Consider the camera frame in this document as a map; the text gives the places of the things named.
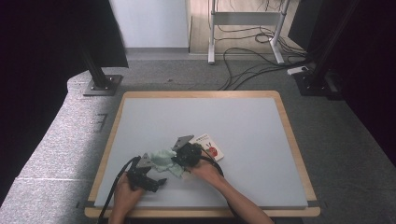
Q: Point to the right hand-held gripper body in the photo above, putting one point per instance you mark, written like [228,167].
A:
[188,155]

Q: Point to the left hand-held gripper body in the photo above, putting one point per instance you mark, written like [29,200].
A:
[140,177]

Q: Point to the light green cloth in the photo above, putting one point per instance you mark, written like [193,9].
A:
[163,160]

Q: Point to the caterpillar picture book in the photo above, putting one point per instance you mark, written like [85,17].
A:
[213,150]

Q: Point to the person's right hand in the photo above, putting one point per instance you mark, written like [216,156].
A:
[205,172]

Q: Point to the person's left hand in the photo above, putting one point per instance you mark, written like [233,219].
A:
[126,197]

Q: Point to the grey table mat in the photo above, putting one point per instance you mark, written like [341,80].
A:
[249,124]

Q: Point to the black stand with grey base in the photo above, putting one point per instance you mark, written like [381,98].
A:
[102,85]

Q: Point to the white power strip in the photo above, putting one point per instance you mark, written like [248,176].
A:
[297,70]

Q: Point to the black curtain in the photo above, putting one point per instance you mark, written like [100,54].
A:
[373,77]
[37,62]

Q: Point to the white metal desk frame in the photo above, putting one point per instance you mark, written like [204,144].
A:
[243,18]

